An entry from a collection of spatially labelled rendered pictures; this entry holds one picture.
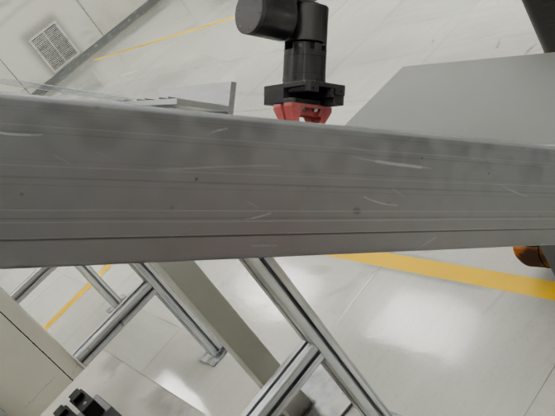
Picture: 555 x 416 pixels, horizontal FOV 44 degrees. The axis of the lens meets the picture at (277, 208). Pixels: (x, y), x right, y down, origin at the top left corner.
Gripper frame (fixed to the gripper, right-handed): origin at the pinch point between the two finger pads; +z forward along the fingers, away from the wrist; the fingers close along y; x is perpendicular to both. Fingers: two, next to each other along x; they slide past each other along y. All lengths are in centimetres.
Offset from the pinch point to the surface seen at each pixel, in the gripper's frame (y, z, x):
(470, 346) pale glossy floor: -21, 37, 63
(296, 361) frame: -23.0, 35.8, 18.4
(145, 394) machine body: -3.4, 30.9, -19.5
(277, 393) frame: -22.1, 40.8, 14.0
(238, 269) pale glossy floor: -120, 34, 65
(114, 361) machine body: -15.9, 29.9, -18.7
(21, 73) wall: -761, -108, 152
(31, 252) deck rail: 49, 7, -48
